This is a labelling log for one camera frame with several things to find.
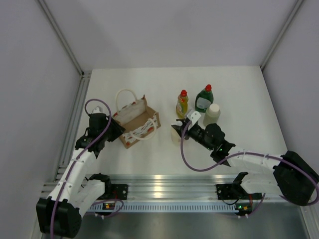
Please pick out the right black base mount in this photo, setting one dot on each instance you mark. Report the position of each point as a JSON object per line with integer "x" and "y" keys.
{"x": 225, "y": 192}

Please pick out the dark green bottle red cap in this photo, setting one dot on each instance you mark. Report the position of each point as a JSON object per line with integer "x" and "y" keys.
{"x": 204, "y": 99}

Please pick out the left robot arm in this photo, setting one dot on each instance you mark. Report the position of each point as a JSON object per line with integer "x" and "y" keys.
{"x": 61, "y": 212}

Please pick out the yellow bottle red cap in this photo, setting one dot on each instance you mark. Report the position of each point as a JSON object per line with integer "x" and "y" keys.
{"x": 182, "y": 104}

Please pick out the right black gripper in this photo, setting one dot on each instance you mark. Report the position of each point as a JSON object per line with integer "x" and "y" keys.
{"x": 180, "y": 128}

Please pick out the white slotted cable duct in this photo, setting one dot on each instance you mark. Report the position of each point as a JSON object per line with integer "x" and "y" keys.
{"x": 130, "y": 207}

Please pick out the left aluminium frame post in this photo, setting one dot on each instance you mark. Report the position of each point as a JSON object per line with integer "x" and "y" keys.
{"x": 80, "y": 98}

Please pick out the cream bottle white pump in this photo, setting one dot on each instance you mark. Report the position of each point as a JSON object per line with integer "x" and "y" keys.
{"x": 175, "y": 137}

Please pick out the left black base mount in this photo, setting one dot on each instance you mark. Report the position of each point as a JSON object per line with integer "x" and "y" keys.
{"x": 117, "y": 191}

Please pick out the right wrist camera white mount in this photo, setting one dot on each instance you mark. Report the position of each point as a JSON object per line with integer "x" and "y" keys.
{"x": 193, "y": 116}

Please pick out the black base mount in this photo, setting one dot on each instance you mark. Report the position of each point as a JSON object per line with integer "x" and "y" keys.
{"x": 225, "y": 192}
{"x": 117, "y": 191}

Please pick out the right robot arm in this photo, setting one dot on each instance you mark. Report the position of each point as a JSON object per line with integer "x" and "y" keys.
{"x": 286, "y": 175}

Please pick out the aluminium frame post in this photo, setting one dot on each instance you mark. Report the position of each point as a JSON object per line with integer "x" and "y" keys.
{"x": 288, "y": 21}
{"x": 80, "y": 98}

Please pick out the right aluminium frame post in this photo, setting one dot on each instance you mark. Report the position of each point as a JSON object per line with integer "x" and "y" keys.
{"x": 288, "y": 21}

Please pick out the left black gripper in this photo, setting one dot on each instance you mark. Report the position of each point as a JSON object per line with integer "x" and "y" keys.
{"x": 117, "y": 130}

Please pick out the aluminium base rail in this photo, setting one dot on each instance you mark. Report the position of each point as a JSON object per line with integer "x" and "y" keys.
{"x": 172, "y": 188}

